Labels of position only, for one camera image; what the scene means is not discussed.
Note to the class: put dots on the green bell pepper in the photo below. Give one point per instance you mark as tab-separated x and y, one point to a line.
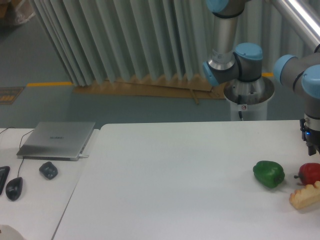
269	173

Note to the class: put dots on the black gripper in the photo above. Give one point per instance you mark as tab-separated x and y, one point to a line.
310	134

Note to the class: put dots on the black computer mouse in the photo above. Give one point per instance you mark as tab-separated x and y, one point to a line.
14	188

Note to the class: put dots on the grey pleated curtain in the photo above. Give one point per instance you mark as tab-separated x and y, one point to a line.
98	40

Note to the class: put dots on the brown cardboard sheet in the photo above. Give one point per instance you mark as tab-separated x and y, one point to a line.
196	88

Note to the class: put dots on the plastic wrapped cardboard box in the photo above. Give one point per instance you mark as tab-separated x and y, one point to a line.
15	12

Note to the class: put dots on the black earbuds case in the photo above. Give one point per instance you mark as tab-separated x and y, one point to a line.
48	170

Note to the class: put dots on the white plate edge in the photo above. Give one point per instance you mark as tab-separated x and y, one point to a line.
9	233

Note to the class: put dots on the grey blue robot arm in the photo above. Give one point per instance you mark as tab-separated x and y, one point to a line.
243	63

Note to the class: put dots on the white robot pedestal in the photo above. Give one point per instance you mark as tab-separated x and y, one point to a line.
248	107

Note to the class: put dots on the black keyboard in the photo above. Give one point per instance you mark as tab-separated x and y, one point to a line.
4	172

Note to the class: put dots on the white laptop cable plug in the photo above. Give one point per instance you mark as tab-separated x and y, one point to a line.
81	156

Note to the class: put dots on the silver closed laptop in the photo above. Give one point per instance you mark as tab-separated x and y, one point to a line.
57	140

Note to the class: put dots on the beige toy bread slice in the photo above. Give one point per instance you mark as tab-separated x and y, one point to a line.
306	196

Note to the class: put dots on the red bell pepper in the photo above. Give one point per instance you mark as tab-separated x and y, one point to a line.
309	173

